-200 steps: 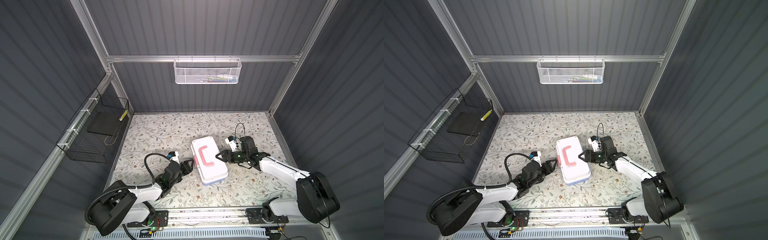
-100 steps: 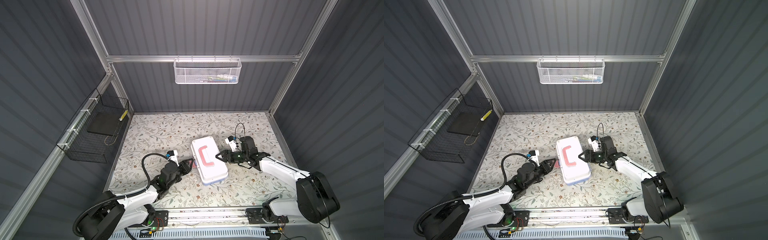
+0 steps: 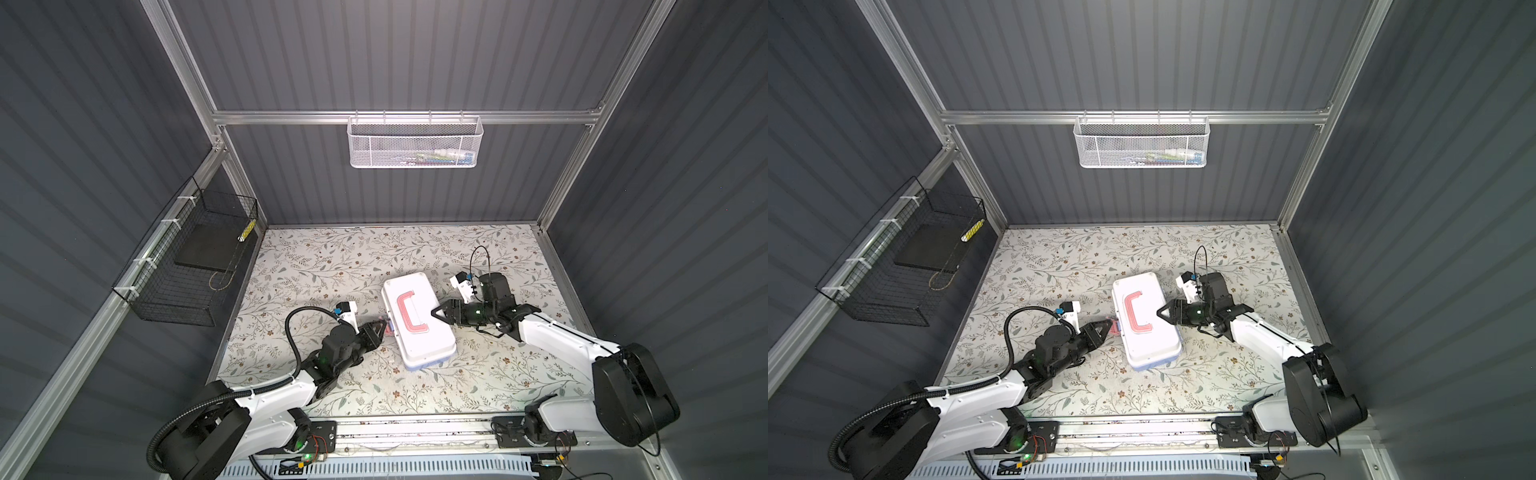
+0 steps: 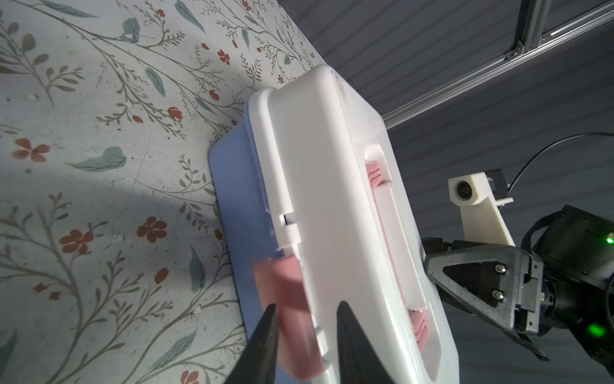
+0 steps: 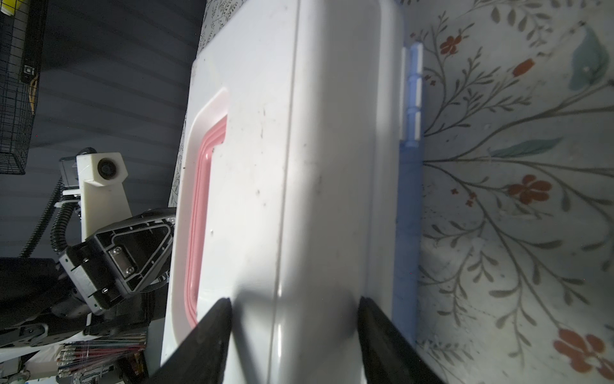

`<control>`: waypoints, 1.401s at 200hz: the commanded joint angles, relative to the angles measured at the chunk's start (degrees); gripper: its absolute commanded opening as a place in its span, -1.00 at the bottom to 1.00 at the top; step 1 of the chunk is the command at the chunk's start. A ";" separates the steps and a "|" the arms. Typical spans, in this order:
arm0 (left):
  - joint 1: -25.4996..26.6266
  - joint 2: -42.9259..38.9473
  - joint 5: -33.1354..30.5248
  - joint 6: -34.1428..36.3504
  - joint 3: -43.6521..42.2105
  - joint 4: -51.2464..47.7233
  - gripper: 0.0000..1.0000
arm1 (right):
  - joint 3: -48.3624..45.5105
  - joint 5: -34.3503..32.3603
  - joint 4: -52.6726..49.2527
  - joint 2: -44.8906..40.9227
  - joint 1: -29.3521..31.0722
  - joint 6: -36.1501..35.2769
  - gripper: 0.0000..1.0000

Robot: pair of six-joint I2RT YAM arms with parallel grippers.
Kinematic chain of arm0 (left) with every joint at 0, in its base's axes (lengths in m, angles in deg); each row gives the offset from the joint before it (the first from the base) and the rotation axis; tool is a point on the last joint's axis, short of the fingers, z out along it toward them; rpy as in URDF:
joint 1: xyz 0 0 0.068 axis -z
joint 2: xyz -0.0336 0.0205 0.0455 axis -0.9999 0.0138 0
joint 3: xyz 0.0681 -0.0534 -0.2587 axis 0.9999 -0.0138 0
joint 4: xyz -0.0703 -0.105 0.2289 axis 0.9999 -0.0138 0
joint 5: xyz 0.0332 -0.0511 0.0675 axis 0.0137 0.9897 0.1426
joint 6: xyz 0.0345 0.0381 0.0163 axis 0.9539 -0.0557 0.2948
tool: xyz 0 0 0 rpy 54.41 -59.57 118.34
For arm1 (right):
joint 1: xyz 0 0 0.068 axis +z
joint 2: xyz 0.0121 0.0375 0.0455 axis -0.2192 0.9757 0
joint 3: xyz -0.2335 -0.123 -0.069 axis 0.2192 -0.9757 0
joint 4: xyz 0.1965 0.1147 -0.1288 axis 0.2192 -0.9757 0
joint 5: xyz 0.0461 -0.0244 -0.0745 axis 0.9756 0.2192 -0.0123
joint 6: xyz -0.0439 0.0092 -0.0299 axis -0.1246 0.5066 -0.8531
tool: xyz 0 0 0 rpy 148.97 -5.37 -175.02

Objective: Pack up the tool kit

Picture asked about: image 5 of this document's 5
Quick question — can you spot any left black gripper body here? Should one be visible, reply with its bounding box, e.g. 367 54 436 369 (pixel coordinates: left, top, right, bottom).
59 207 176 315

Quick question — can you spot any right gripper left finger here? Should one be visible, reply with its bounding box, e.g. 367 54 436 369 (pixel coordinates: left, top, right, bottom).
147 298 233 384

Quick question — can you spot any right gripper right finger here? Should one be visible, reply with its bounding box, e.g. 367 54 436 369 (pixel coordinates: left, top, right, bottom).
358 297 444 384

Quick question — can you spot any white blue tool box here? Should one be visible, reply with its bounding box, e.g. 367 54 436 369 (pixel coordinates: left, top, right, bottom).
161 1 409 383

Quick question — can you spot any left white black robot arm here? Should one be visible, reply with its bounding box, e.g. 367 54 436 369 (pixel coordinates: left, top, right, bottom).
1 148 176 383

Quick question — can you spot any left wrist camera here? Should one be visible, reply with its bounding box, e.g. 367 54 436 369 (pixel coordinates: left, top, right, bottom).
55 152 132 240

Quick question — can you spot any black wire cage basket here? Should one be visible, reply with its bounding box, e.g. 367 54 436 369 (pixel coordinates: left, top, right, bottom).
1 1 49 175

